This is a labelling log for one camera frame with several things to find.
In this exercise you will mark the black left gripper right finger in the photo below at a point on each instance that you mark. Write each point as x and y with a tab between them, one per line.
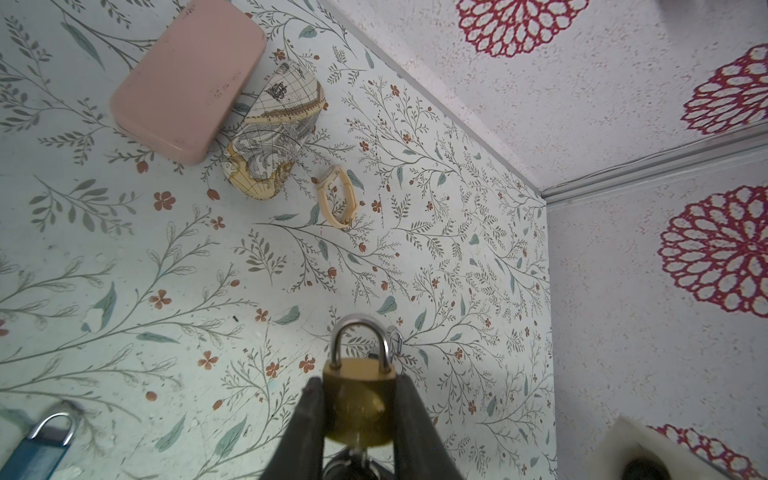
419	452

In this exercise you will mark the brass padlock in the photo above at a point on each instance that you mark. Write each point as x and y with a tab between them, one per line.
359	393

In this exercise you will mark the patterned cream pouch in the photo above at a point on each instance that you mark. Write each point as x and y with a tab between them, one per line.
269	140

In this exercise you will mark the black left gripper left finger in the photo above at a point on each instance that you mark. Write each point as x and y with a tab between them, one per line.
299	454

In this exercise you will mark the pink rectangular case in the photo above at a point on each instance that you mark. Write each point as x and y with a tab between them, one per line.
176	98

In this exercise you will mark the blue padlock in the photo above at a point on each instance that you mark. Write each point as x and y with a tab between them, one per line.
40	452

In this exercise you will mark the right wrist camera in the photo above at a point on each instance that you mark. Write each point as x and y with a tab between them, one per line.
631	450

